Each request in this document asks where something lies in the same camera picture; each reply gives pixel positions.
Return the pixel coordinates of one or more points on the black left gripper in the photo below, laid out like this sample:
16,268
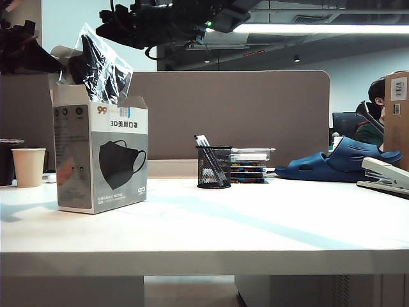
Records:
14,44

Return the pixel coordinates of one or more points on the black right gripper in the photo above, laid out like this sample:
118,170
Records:
166,22

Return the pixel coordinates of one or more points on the black mask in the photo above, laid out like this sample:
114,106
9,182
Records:
96,73

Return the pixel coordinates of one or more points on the grey white mask box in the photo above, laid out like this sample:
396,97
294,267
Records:
121,134

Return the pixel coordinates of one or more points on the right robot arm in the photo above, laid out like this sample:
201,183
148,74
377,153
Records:
227,17

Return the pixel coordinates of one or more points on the teal colourful printed box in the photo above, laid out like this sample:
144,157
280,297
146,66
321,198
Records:
249,165
249,180
249,172

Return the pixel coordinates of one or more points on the brown cardboard box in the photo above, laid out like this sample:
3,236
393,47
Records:
397,134

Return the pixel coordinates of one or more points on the black cup with purple lid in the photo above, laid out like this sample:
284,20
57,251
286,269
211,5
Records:
6,163

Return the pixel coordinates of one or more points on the beige paper cup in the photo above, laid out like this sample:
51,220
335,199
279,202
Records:
28,169

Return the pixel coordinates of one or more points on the white earbuds case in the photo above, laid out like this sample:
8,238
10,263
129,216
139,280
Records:
51,178

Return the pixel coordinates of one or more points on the brown desk divider panel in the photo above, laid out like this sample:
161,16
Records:
223,112

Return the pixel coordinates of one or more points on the black capped pen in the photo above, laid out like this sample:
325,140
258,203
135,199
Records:
197,139

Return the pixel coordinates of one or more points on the black pen with clear cap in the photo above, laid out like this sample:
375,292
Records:
205,141
201,140

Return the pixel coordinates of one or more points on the black mesh pen holder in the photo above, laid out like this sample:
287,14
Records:
224,153

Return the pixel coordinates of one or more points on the small ceiling spotlight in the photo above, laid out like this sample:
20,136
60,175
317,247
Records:
296,59

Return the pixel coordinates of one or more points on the clear plastic case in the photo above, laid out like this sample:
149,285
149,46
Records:
252,155

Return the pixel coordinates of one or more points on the long ceiling light strip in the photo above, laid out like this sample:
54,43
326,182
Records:
319,29

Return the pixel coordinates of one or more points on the grey desk side panel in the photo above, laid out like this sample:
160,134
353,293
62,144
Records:
70,292

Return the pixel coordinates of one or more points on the blue rubber slipper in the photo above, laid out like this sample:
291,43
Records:
306,171
354,153

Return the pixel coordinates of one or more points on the black computer monitor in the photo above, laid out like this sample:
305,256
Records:
345,124

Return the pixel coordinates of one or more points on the person in green shirt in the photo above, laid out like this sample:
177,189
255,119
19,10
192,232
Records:
367,136

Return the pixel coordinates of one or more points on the beige grey stapler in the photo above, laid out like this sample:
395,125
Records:
380,168

